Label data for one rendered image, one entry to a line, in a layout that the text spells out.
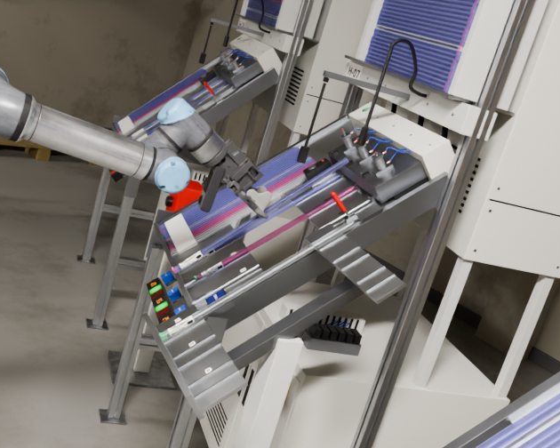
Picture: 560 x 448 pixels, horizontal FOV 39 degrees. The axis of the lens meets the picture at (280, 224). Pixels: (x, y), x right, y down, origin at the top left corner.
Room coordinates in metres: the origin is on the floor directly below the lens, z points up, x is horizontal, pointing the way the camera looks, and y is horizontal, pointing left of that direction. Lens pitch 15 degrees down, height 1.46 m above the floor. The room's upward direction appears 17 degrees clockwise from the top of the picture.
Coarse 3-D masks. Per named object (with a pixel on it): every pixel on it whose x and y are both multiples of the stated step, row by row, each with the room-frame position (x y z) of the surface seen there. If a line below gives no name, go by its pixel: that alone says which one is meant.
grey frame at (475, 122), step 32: (512, 32) 1.87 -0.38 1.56; (352, 96) 2.56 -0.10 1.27; (384, 96) 2.27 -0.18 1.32; (416, 96) 2.10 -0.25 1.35; (480, 96) 1.89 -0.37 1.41; (448, 128) 1.91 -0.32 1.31; (480, 128) 1.88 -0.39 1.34; (448, 192) 1.88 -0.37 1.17; (448, 224) 1.88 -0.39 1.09; (160, 256) 2.38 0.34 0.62; (416, 288) 1.87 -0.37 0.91; (416, 320) 1.88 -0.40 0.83; (128, 352) 2.37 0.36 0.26; (384, 352) 1.90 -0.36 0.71; (128, 384) 2.38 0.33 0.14; (384, 384) 1.87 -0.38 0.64; (192, 416) 1.69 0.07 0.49
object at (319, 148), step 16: (336, 128) 2.51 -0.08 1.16; (352, 128) 2.45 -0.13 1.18; (304, 144) 2.49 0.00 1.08; (320, 144) 2.44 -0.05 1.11; (336, 144) 2.39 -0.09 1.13; (320, 160) 2.32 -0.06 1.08; (288, 192) 2.21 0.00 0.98; (304, 192) 2.16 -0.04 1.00; (320, 192) 2.12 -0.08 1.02; (336, 192) 2.08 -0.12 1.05; (352, 192) 2.04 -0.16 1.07; (304, 208) 2.07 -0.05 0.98; (336, 208) 2.00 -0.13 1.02; (352, 208) 1.96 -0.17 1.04; (368, 208) 1.93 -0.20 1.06; (320, 224) 1.95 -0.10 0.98; (336, 224) 1.91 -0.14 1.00
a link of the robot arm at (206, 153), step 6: (210, 138) 1.75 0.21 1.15; (216, 138) 1.77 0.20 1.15; (204, 144) 1.74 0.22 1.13; (210, 144) 1.75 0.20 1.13; (216, 144) 1.76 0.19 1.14; (222, 144) 1.77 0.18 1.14; (198, 150) 1.74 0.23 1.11; (204, 150) 1.75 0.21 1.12; (210, 150) 1.75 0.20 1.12; (216, 150) 1.76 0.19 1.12; (198, 156) 1.76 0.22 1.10; (204, 156) 1.75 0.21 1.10; (210, 156) 1.75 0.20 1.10; (204, 162) 1.76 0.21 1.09
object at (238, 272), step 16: (208, 240) 2.12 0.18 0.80; (240, 240) 2.04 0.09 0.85; (208, 256) 2.03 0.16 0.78; (224, 256) 1.99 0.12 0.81; (192, 272) 1.98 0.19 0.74; (224, 272) 1.91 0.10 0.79; (240, 272) 1.88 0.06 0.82; (256, 272) 1.85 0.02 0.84; (192, 288) 1.90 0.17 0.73; (208, 288) 1.87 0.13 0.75; (224, 288) 1.83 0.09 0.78
